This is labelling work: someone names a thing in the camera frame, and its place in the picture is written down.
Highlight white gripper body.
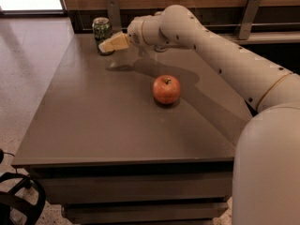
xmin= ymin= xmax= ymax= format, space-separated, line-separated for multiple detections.
xmin=127 ymin=15 xmax=166 ymax=47

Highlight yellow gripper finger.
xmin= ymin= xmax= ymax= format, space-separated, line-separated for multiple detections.
xmin=98 ymin=32 xmax=130 ymax=53

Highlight green soda can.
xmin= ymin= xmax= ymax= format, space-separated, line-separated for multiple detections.
xmin=92 ymin=17 xmax=113 ymax=55

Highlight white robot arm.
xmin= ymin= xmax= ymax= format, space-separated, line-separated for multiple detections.
xmin=99 ymin=5 xmax=300 ymax=225

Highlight silver slim can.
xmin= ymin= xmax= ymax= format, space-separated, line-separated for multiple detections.
xmin=154 ymin=45 xmax=167 ymax=53

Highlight red apple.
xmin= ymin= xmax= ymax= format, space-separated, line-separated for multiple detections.
xmin=153 ymin=75 xmax=181 ymax=105

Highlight grey drawer cabinet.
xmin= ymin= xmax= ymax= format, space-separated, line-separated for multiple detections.
xmin=13 ymin=35 xmax=250 ymax=225

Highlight black office chair base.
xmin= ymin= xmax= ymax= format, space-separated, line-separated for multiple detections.
xmin=0 ymin=148 xmax=47 ymax=225

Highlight left metal bracket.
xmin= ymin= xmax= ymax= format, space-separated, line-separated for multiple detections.
xmin=105 ymin=0 xmax=122 ymax=33

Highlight metal bracket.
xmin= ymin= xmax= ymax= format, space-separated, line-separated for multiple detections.
xmin=235 ymin=0 xmax=262 ymax=40
xmin=105 ymin=0 xmax=122 ymax=33

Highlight horizontal metal rail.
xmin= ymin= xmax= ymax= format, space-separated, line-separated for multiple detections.
xmin=204 ymin=22 xmax=300 ymax=29

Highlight right metal bracket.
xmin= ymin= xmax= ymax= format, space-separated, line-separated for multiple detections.
xmin=235 ymin=0 xmax=262 ymax=40

